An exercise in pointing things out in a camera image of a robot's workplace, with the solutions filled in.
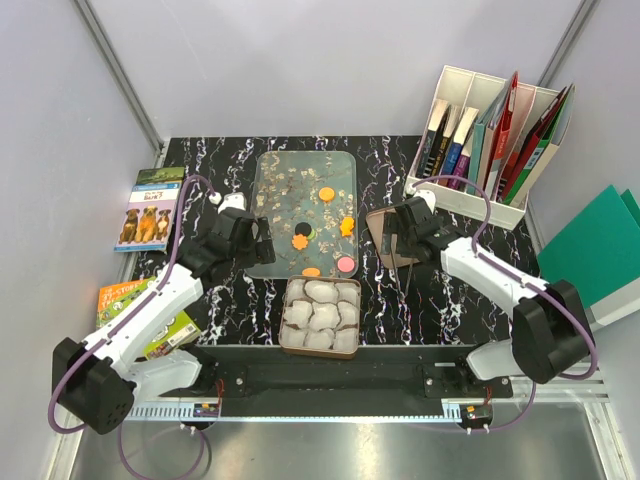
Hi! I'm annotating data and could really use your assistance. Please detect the orange flower cookie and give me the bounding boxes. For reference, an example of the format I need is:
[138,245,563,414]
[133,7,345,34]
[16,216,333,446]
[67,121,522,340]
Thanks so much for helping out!
[292,234,309,251]

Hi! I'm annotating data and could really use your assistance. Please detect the black sandwich cookie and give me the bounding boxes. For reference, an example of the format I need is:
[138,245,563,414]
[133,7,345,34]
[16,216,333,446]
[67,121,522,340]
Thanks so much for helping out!
[295,222,312,237]

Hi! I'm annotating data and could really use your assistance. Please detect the orange fish cookie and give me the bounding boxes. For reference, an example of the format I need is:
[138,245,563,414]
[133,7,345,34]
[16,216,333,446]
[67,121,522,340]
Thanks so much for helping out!
[340,217,355,237]

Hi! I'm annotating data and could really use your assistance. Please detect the round orange cookie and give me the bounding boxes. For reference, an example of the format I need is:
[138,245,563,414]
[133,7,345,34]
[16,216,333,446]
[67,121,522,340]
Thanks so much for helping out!
[318,187,335,203]

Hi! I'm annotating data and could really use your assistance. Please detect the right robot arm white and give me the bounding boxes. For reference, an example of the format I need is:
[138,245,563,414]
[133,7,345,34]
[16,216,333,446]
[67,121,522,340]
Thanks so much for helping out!
[382,196,597,397]

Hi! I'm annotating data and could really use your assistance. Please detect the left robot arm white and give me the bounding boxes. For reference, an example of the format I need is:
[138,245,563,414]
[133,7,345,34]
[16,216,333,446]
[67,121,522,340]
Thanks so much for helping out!
[48,207,276,434]

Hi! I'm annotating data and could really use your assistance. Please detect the cookie tin lid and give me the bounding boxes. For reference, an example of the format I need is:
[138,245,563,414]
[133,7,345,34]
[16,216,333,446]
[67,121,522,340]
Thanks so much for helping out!
[366,207,420,268]

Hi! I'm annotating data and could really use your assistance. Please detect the orange cookie at tray edge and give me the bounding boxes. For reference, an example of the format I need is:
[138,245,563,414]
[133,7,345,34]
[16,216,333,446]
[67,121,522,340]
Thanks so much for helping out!
[302,267,321,277]

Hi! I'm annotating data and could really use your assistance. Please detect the floral blue serving tray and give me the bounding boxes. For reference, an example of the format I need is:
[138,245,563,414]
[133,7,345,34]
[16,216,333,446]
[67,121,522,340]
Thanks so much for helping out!
[246,151,359,279]

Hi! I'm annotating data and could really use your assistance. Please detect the pink round cookie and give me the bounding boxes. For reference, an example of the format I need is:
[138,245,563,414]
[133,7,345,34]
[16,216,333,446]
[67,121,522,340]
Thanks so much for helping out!
[336,256,356,273]

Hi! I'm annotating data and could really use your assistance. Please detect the dog picture book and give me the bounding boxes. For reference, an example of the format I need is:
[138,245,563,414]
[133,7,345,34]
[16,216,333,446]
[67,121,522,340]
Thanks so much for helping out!
[114,167,185,252]

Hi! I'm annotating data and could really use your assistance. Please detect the blue purple book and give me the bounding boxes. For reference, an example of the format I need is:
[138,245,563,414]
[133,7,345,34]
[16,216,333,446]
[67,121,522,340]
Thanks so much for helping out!
[440,107,479,175]

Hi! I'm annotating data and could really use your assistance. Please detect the teal folder in organizer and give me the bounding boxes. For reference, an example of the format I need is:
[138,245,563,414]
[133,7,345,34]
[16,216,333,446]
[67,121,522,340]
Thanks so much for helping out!
[467,94,499,196]

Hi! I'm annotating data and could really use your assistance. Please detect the metal cookie tin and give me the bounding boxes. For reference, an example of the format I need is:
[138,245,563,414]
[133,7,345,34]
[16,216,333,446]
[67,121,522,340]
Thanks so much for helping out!
[279,275,361,360]

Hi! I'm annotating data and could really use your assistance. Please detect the green orange storey book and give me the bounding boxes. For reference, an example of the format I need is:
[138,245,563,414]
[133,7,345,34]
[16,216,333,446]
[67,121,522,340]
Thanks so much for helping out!
[95,275,201,362]

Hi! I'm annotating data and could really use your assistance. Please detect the white file organizer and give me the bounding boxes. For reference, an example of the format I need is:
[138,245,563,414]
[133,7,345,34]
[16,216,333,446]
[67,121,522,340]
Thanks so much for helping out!
[404,66,576,230]

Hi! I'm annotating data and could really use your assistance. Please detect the black paperback book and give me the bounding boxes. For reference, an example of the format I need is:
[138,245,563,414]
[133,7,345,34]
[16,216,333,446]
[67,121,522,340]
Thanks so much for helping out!
[415,99,460,178]

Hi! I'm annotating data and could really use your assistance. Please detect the dark red green folders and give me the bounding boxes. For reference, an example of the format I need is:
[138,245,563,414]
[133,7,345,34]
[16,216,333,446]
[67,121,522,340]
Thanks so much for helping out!
[497,84,576,206]

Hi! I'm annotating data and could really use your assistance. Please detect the red folder in organizer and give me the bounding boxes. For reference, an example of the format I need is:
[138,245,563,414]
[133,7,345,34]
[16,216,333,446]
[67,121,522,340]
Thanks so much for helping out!
[478,71,519,197]

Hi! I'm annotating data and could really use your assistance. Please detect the green folder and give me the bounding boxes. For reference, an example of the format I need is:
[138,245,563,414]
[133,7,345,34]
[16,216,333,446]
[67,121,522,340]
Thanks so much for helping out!
[538,186,639,327]

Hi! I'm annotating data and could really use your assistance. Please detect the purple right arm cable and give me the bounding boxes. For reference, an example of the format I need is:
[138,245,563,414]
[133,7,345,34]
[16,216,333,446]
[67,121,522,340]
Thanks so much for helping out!
[409,174,599,432]

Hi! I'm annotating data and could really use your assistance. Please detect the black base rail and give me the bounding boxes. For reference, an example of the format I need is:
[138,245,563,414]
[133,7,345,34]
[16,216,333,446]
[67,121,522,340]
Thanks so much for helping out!
[186,345,513,419]

